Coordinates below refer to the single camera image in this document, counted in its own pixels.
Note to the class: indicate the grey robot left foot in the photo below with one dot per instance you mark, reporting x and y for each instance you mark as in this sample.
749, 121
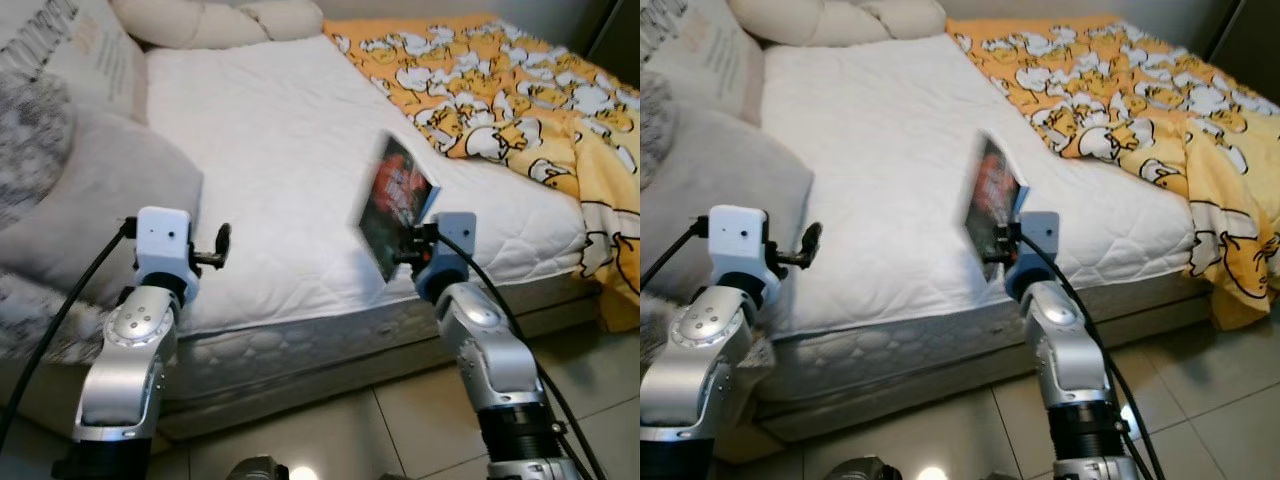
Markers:
865, 470
258, 470

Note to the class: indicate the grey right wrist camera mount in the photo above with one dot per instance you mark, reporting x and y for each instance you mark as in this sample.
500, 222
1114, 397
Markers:
452, 245
1038, 240

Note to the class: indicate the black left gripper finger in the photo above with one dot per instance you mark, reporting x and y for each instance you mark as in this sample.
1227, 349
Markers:
813, 240
223, 243

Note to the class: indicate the cream knotted bolster pillow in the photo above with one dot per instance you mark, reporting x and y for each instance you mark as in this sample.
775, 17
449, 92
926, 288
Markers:
830, 20
200, 22

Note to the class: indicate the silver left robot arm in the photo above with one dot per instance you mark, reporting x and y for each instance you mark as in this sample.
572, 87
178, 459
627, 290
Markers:
690, 370
125, 370

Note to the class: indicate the grey pillow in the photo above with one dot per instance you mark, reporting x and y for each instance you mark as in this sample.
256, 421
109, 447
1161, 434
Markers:
120, 190
740, 180

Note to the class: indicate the beige bed base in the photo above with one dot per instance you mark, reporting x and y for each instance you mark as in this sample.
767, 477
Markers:
300, 402
900, 404

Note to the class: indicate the white embroidered mattress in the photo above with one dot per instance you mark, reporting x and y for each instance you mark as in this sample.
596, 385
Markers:
900, 350
300, 350

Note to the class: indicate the white quilted mattress pad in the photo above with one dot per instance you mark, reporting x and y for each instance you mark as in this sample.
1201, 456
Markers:
870, 130
270, 130

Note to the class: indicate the dark wardrobe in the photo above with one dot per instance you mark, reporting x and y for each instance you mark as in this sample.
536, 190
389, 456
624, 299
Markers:
615, 35
1245, 40

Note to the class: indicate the dark cover book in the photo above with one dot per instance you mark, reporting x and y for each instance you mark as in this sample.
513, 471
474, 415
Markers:
992, 205
395, 205

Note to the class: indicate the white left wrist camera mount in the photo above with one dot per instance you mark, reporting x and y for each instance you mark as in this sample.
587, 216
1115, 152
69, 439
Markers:
740, 245
165, 245

